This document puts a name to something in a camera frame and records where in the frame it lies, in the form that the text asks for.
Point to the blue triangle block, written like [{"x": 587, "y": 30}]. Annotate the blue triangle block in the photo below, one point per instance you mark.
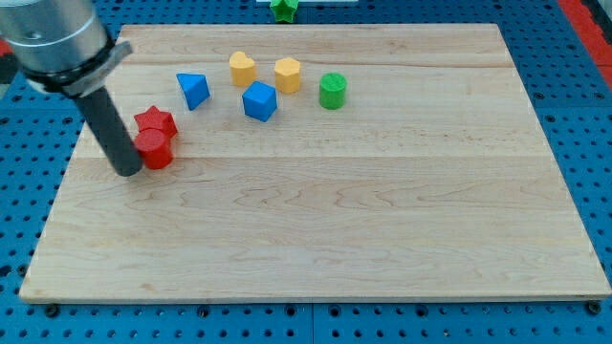
[{"x": 195, "y": 89}]

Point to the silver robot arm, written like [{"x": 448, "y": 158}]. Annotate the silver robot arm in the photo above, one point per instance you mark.
[{"x": 61, "y": 45}]

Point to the red star block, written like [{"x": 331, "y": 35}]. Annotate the red star block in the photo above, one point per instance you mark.
[{"x": 154, "y": 118}]

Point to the wooden board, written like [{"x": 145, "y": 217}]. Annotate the wooden board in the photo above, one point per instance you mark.
[{"x": 434, "y": 182}]

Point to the red cylinder block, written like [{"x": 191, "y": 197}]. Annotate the red cylinder block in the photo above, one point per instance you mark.
[{"x": 154, "y": 148}]

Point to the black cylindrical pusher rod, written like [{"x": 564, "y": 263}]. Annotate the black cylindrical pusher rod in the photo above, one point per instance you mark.
[{"x": 103, "y": 119}]

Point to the yellow heart block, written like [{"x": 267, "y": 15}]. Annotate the yellow heart block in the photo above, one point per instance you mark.
[{"x": 242, "y": 69}]

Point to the yellow hexagon block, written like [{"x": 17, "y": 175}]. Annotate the yellow hexagon block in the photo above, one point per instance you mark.
[{"x": 287, "y": 75}]

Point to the green star block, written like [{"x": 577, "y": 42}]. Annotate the green star block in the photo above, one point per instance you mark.
[{"x": 284, "y": 10}]

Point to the blue cube block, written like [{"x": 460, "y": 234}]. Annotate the blue cube block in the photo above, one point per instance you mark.
[{"x": 259, "y": 101}]

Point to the green cylinder block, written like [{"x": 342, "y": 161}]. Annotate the green cylinder block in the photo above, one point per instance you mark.
[{"x": 332, "y": 89}]

